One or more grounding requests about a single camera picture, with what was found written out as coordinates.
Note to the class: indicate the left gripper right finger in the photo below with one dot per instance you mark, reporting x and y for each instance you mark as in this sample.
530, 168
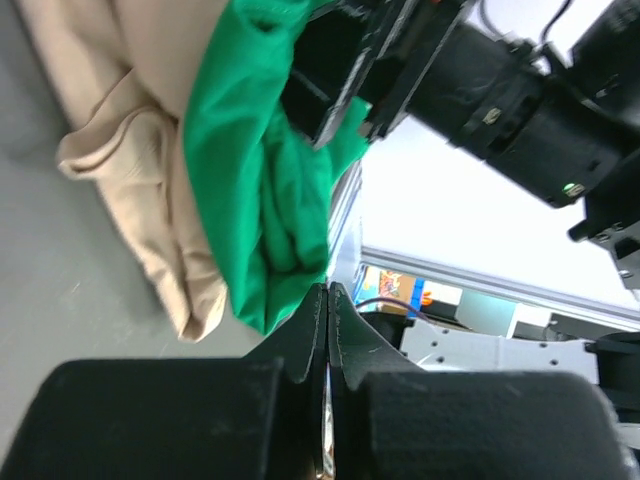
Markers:
395, 420

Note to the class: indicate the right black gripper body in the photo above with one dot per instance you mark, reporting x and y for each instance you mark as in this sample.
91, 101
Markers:
421, 59

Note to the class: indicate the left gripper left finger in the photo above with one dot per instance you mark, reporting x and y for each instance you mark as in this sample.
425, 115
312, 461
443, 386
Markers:
255, 417

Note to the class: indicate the green t shirt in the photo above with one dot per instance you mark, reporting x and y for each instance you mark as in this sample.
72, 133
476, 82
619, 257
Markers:
262, 192

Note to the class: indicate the beige folded t shirt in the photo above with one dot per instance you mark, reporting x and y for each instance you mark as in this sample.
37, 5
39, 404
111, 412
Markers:
123, 72

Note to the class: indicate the aluminium frame rail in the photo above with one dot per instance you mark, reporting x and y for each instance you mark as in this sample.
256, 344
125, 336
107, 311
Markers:
459, 224

